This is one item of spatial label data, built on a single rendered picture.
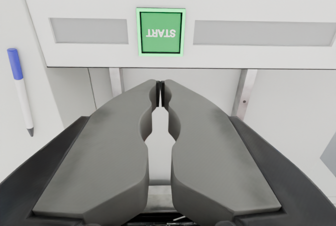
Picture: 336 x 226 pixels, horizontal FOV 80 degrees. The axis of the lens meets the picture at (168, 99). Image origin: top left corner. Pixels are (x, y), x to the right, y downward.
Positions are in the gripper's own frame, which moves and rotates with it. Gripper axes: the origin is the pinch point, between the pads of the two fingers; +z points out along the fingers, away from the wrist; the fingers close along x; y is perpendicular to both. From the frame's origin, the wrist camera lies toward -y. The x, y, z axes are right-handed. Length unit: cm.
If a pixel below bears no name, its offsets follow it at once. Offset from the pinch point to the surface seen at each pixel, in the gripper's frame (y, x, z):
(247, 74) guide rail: 11.6, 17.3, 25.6
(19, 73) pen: 5.8, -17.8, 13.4
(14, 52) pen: 3.1, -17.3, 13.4
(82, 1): -2.4, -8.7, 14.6
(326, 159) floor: 135, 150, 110
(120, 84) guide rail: 13.9, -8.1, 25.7
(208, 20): -0.5, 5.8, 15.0
